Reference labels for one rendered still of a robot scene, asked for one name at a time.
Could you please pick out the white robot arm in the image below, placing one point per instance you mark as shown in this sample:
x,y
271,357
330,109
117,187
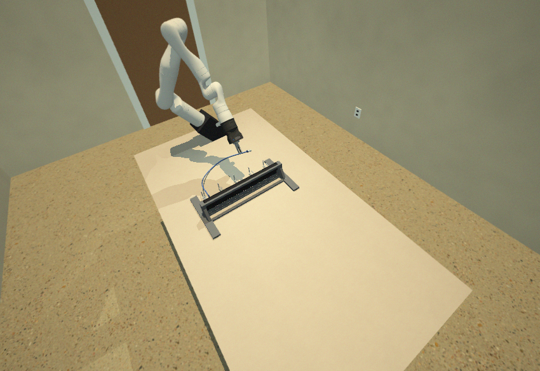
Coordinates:
x,y
174,32

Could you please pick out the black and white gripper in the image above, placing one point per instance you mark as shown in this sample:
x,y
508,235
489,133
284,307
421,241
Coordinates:
x,y
230,128

